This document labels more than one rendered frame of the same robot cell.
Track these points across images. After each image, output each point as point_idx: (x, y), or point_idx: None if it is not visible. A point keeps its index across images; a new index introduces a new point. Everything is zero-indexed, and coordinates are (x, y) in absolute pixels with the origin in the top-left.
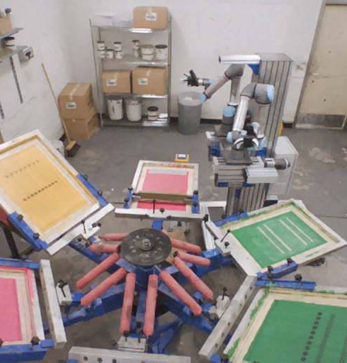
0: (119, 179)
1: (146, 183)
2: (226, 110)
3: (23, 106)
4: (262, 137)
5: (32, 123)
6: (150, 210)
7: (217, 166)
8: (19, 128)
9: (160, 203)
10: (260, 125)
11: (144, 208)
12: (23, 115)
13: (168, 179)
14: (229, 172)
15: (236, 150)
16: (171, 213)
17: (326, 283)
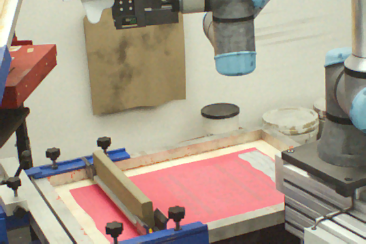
0: None
1: (186, 167)
2: None
3: None
4: (365, 71)
5: (312, 38)
6: (61, 199)
7: (278, 162)
8: (261, 32)
9: (114, 209)
10: (358, 17)
11: (74, 198)
12: (285, 8)
13: (238, 184)
14: (311, 206)
15: (326, 118)
16: (47, 213)
17: None
